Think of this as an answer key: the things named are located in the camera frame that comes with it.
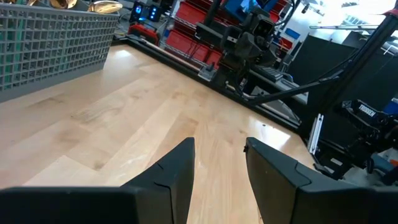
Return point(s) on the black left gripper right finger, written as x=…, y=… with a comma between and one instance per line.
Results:
x=311, y=205

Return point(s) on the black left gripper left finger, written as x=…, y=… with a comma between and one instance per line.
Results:
x=140, y=205

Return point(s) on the black background robot arm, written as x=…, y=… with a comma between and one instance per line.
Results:
x=367, y=124

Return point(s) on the black keyboard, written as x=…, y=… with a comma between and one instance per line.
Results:
x=270, y=73

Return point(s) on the red storage bins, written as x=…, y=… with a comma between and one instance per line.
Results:
x=186, y=46

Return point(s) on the white aluminium extrusion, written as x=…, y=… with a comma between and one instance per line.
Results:
x=315, y=133

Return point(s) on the red plastic object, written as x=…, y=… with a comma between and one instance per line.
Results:
x=144, y=32

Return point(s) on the black device blue lights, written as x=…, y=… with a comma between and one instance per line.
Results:
x=146, y=11

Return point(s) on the grey plastic cutlery basket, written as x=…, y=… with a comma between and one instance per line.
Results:
x=62, y=46

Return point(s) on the silver metal mounting bracket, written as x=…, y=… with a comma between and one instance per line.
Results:
x=206, y=73

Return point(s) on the black aluminium table frame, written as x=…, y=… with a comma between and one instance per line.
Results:
x=186, y=70

